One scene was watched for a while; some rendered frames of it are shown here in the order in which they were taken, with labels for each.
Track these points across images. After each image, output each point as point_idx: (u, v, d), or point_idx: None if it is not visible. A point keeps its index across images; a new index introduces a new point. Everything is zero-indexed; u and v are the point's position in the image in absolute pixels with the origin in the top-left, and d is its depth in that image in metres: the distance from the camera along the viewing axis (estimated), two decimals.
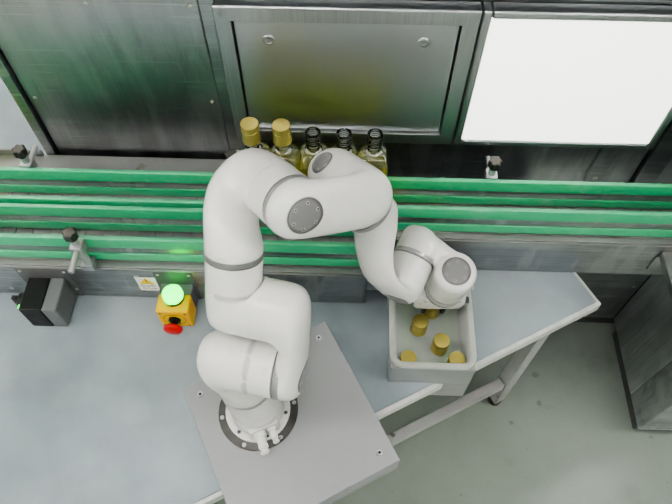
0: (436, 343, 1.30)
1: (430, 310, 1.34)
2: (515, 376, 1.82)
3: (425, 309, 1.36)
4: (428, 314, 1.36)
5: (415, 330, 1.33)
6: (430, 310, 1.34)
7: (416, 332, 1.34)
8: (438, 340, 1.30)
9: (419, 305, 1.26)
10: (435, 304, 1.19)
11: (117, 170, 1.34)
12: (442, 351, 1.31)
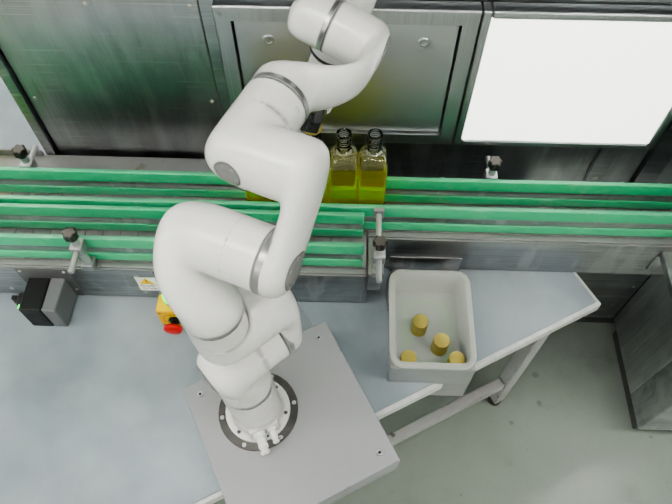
0: (436, 343, 1.30)
1: None
2: (515, 376, 1.82)
3: None
4: (320, 124, 1.14)
5: (415, 330, 1.33)
6: None
7: (416, 332, 1.34)
8: (438, 340, 1.30)
9: None
10: None
11: (117, 170, 1.34)
12: (442, 351, 1.31)
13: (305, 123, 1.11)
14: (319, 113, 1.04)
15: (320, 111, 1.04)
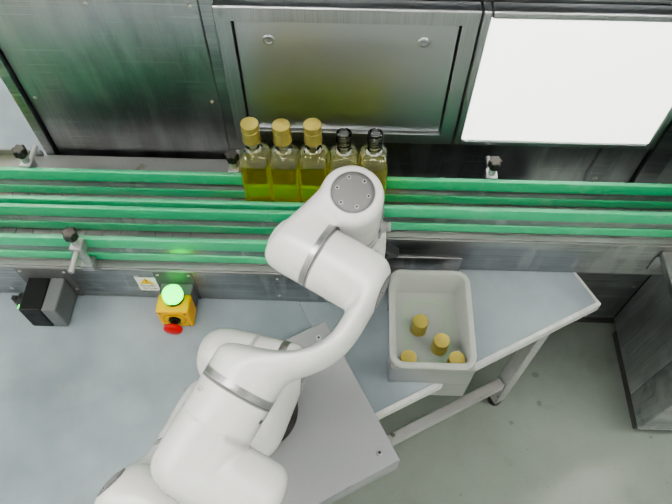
0: (436, 343, 1.30)
1: (320, 129, 1.15)
2: (515, 376, 1.82)
3: (315, 138, 1.16)
4: (320, 136, 1.16)
5: (415, 330, 1.33)
6: (320, 128, 1.15)
7: (416, 332, 1.34)
8: (438, 340, 1.30)
9: None
10: None
11: (117, 170, 1.34)
12: (442, 351, 1.31)
13: None
14: None
15: None
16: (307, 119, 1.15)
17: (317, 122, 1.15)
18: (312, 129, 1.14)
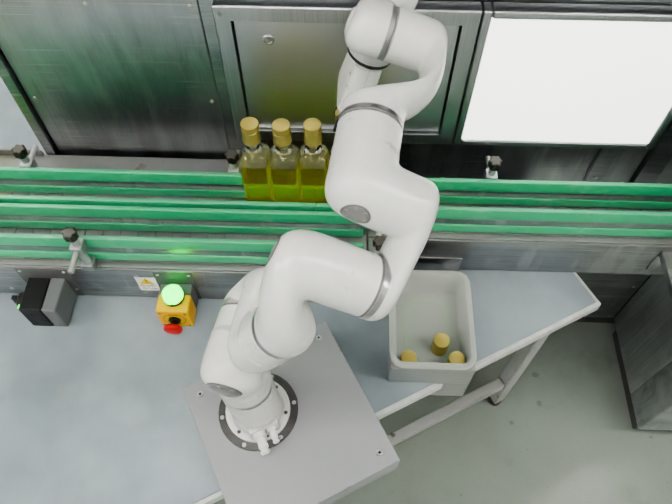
0: (436, 343, 1.30)
1: (320, 129, 1.15)
2: (515, 376, 1.82)
3: (315, 138, 1.16)
4: (320, 136, 1.16)
5: None
6: (320, 128, 1.15)
7: None
8: (438, 340, 1.30)
9: None
10: (390, 62, 0.99)
11: (117, 170, 1.34)
12: (442, 351, 1.31)
13: None
14: None
15: None
16: (307, 119, 1.15)
17: (317, 122, 1.15)
18: (312, 129, 1.14)
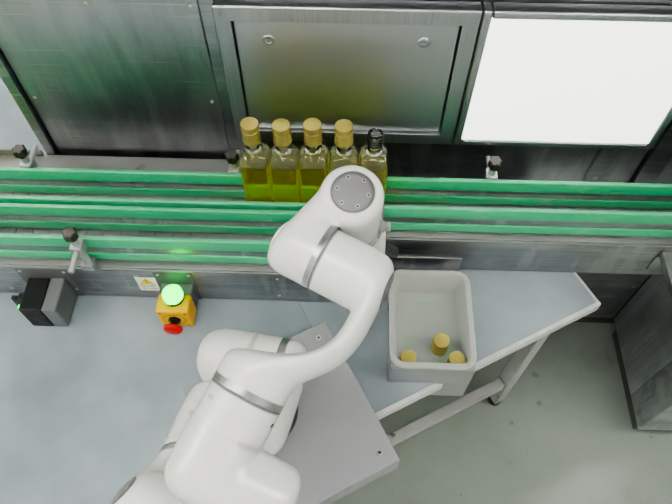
0: (436, 343, 1.30)
1: (320, 129, 1.15)
2: (515, 376, 1.82)
3: (315, 138, 1.16)
4: (320, 136, 1.16)
5: (351, 136, 1.16)
6: (320, 128, 1.15)
7: (352, 138, 1.16)
8: (438, 340, 1.30)
9: None
10: None
11: (117, 170, 1.34)
12: (442, 351, 1.31)
13: None
14: None
15: None
16: (307, 119, 1.15)
17: (317, 122, 1.15)
18: (312, 129, 1.14)
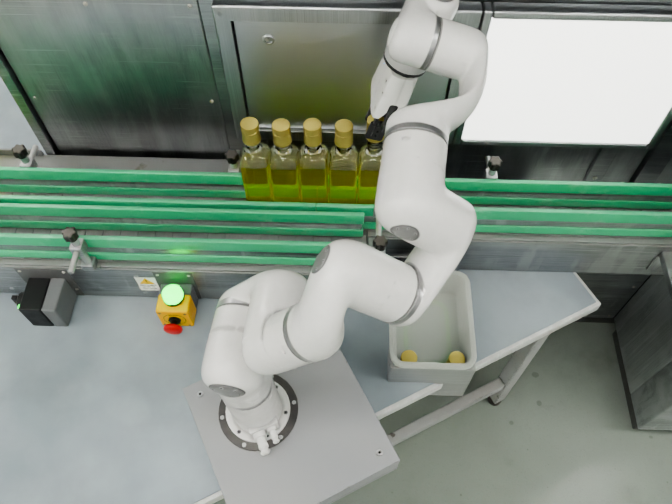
0: None
1: (320, 129, 1.15)
2: (515, 376, 1.82)
3: (315, 138, 1.16)
4: (320, 136, 1.16)
5: (351, 136, 1.16)
6: (320, 128, 1.15)
7: (352, 138, 1.16)
8: None
9: (405, 106, 1.05)
10: (425, 70, 1.01)
11: (117, 170, 1.34)
12: None
13: (370, 130, 1.12)
14: None
15: None
16: (307, 119, 1.15)
17: (317, 122, 1.15)
18: (312, 129, 1.14)
